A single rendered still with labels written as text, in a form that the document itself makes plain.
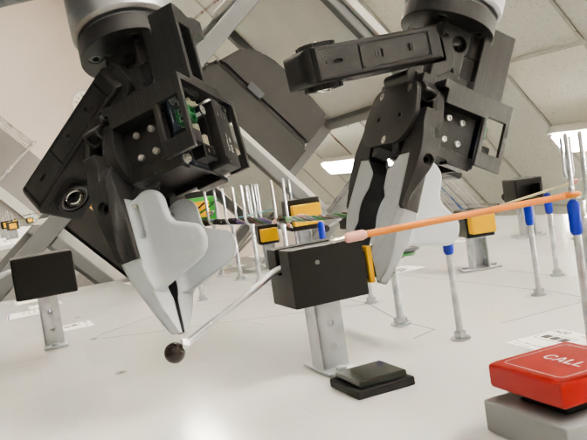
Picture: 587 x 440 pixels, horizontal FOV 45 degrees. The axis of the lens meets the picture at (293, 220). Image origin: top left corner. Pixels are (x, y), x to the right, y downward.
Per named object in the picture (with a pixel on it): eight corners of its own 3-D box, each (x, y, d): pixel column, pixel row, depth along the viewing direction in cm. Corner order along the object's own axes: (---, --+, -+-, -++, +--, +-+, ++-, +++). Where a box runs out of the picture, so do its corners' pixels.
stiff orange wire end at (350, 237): (324, 246, 37) (322, 235, 37) (570, 198, 44) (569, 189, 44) (335, 246, 36) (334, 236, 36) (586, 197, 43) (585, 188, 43)
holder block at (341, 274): (273, 304, 51) (265, 249, 51) (342, 289, 53) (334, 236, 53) (296, 310, 47) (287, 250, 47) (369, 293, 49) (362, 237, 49)
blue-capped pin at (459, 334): (446, 339, 54) (431, 227, 53) (463, 335, 54) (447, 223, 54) (458, 342, 52) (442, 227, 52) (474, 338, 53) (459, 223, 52)
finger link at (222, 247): (240, 311, 44) (205, 175, 47) (164, 339, 46) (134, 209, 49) (264, 312, 47) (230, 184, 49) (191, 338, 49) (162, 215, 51)
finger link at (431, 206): (460, 297, 49) (478, 172, 51) (388, 276, 47) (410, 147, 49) (434, 299, 52) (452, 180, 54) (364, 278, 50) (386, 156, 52)
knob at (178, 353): (165, 364, 47) (159, 344, 46) (185, 357, 47) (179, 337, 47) (169, 368, 45) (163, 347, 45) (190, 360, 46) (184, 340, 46)
